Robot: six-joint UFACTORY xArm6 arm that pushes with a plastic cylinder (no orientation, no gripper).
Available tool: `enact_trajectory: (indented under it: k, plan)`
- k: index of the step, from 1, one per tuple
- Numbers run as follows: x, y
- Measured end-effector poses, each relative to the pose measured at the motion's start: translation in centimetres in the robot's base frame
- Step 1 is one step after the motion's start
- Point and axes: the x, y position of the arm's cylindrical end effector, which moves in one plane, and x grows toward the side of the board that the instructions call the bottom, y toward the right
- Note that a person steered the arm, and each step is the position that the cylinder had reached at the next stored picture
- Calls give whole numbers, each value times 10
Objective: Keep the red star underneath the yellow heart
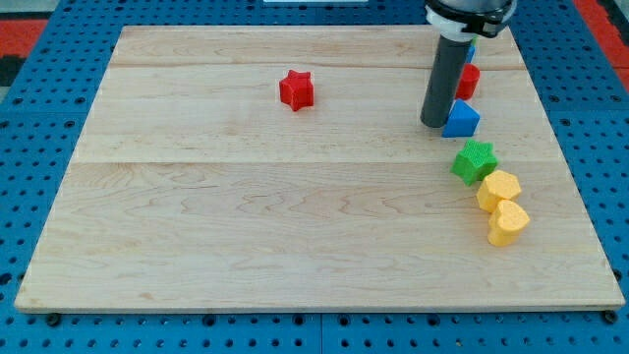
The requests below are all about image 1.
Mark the red star block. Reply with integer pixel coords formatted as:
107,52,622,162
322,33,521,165
279,70,315,111

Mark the green star block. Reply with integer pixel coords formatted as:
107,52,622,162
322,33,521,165
450,139,498,186

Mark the yellow heart block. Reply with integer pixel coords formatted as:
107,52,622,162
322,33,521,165
487,200,531,247

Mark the wooden board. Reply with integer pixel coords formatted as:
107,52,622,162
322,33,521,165
15,26,625,314

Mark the blue triangle block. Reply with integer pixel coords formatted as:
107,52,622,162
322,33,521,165
441,99,481,138

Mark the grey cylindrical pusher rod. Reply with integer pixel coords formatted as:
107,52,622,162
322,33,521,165
420,35,472,128

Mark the yellow hexagon block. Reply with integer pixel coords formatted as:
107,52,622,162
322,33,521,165
476,170,522,212

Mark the red cylinder block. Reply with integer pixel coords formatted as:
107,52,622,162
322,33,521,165
455,63,481,100

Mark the blue block behind pusher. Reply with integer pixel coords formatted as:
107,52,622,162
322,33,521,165
466,45,476,63

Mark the blue perforated base mat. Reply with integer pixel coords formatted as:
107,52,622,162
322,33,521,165
1,0,628,353

